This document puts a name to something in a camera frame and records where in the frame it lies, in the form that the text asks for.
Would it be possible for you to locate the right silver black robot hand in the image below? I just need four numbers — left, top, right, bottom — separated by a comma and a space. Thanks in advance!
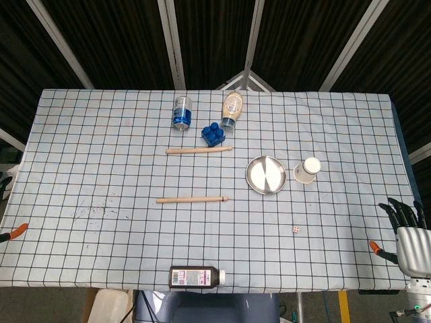
369, 197, 431, 279

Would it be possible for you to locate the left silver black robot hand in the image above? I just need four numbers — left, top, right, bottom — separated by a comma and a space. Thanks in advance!
0, 176, 29, 244

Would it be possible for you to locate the white paper cup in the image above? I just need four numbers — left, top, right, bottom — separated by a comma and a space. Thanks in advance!
293, 157, 322, 184

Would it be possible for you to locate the light blue grid tablecloth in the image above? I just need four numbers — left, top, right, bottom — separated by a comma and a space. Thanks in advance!
0, 88, 416, 292

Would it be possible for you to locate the white plastic container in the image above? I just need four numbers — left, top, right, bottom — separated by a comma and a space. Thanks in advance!
89, 288, 135, 323

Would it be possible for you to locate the round stainless steel plate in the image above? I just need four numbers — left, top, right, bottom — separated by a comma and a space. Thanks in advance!
245, 155, 288, 195

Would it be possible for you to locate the brown medicine bottle white cap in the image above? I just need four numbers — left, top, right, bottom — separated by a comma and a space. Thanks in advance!
168, 264, 226, 289

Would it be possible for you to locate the plain wooden drumstick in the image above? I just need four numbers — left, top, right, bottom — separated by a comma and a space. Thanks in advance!
165, 145, 234, 155

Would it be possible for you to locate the blue silver drink can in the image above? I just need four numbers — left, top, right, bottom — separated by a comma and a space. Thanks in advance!
171, 96, 193, 132

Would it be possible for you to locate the grey-blue robot torso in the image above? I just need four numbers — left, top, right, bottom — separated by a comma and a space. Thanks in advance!
134, 291, 280, 323

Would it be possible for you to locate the blue plastic building block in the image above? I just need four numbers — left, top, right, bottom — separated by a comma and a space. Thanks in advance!
201, 122, 226, 148

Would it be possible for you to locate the beige sauce squeeze bottle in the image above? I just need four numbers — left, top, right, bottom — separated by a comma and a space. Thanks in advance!
220, 90, 245, 130

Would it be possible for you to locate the white metal frame beam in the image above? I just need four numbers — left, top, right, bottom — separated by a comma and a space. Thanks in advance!
408, 142, 431, 166
0, 127, 27, 153

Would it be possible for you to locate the wooden drumstick with black ring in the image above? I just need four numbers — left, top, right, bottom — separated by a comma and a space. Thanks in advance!
156, 196, 230, 205

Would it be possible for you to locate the white metal frame post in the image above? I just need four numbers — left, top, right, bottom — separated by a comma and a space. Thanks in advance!
157, 0, 187, 90
319, 0, 383, 92
242, 0, 266, 74
26, 0, 94, 90

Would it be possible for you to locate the white triangular metal frame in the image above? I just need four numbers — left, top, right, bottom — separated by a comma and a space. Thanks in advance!
216, 69, 276, 92

